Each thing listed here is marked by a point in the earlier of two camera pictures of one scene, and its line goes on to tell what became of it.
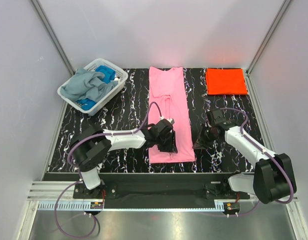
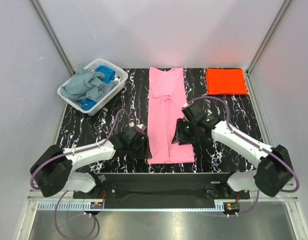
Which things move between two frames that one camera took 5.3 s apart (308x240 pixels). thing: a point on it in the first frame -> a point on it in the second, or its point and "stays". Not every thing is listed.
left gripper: [171, 147] -> [145, 152]
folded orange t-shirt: [226, 81] stays
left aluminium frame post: [54, 36] stays
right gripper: [200, 143] -> [179, 134]
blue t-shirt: [87, 104] stays
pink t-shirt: [167, 93] stays
